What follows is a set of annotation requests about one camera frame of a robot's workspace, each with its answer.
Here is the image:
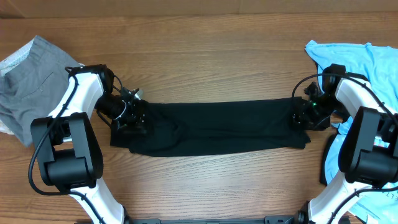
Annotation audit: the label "black t-shirt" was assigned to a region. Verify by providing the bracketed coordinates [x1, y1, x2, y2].
[110, 98, 310, 157]

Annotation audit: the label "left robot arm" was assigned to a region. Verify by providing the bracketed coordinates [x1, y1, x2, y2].
[28, 64, 148, 223]

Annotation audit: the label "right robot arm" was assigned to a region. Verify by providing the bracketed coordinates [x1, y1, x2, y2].
[288, 64, 397, 223]

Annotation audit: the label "light blue printed t-shirt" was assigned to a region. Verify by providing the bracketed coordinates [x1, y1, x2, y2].
[305, 40, 397, 224]

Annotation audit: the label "grey folded shorts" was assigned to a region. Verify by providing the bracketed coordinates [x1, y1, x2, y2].
[0, 35, 81, 148]

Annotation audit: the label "white folded garment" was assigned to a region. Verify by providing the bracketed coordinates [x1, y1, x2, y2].
[0, 39, 86, 135]

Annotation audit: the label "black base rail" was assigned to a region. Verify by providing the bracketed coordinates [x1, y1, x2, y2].
[126, 213, 308, 224]

